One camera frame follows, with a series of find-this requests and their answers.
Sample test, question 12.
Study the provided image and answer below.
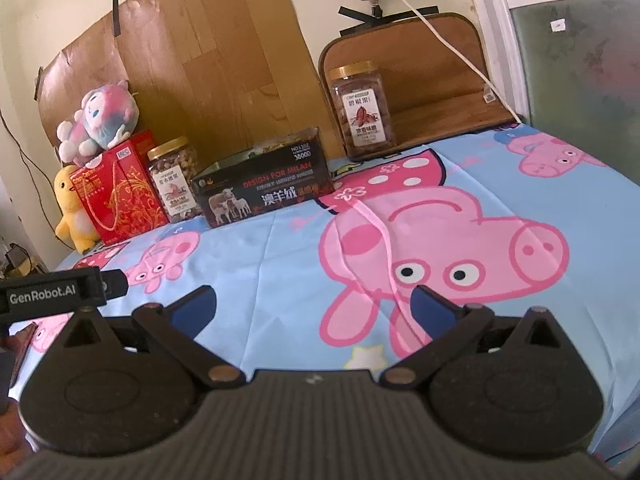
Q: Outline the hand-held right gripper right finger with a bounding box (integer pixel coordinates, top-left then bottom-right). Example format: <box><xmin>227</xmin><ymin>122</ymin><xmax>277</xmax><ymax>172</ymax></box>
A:
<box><xmin>379</xmin><ymin>283</ymin><xmax>577</xmax><ymax>392</ymax></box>

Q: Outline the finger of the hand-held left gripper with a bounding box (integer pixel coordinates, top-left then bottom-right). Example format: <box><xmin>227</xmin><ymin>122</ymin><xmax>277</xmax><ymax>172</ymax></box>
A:
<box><xmin>100</xmin><ymin>268</ymin><xmax>130</xmax><ymax>297</ymax></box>

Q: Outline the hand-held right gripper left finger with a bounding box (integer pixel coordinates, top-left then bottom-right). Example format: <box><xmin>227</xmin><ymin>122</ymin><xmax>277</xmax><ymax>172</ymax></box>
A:
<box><xmin>47</xmin><ymin>285</ymin><xmax>244</xmax><ymax>392</ymax></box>

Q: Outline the black printed box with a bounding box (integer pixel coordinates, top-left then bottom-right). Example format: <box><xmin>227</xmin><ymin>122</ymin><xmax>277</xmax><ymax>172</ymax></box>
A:
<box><xmin>191</xmin><ymin>126</ymin><xmax>335</xmax><ymax>231</ymax></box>

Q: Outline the power strip with plugs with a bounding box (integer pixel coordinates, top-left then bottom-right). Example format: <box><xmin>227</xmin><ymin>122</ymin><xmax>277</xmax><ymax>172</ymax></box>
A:
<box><xmin>4</xmin><ymin>242</ymin><xmax>35</xmax><ymax>277</ymax></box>

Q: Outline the yellow plush duck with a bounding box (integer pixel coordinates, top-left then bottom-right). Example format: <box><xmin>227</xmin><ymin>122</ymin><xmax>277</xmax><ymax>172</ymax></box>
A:
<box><xmin>53</xmin><ymin>163</ymin><xmax>102</xmax><ymax>255</ymax></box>

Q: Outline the red gift box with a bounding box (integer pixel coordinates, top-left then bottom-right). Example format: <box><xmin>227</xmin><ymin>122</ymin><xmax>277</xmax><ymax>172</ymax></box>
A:
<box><xmin>68</xmin><ymin>129</ymin><xmax>171</xmax><ymax>246</ymax></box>

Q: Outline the cartoon pig printed bedsheet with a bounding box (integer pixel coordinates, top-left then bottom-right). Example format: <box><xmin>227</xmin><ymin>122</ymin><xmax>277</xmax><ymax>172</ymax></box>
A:
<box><xmin>10</xmin><ymin>122</ymin><xmax>640</xmax><ymax>467</ymax></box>

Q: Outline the round jar with gold lid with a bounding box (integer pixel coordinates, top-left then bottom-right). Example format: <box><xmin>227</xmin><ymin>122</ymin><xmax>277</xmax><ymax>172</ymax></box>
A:
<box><xmin>146</xmin><ymin>135</ymin><xmax>202</xmax><ymax>224</ymax></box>

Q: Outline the pink and blue plush toy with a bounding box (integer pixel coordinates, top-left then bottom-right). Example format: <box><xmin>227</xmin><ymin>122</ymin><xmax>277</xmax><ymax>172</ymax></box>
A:
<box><xmin>55</xmin><ymin>78</ymin><xmax>141</xmax><ymax>166</ymax></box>

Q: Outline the square jar with gold lid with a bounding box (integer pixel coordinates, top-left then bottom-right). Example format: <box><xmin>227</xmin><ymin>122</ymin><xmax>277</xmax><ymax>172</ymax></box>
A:
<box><xmin>327</xmin><ymin>60</ymin><xmax>397</xmax><ymax>163</ymax></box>

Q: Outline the small wood-pattern board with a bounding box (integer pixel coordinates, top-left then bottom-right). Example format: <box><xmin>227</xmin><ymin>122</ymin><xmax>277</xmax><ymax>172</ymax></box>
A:
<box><xmin>318</xmin><ymin>11</ymin><xmax>524</xmax><ymax>155</ymax></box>

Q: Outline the large wood-pattern board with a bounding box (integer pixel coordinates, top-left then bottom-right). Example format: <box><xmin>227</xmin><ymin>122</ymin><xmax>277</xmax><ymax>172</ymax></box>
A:
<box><xmin>37</xmin><ymin>0</ymin><xmax>347</xmax><ymax>173</ymax></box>

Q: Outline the black cable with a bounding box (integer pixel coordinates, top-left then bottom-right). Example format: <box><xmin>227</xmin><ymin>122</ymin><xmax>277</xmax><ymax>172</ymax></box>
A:
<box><xmin>0</xmin><ymin>109</ymin><xmax>68</xmax><ymax>233</ymax></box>

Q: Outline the white cable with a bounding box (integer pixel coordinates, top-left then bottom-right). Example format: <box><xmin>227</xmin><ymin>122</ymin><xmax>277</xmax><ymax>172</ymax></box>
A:
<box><xmin>354</xmin><ymin>0</ymin><xmax>524</xmax><ymax>124</ymax></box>

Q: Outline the glass window with white frame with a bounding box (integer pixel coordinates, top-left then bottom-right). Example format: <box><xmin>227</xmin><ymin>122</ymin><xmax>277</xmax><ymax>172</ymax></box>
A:
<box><xmin>459</xmin><ymin>0</ymin><xmax>640</xmax><ymax>187</ymax></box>

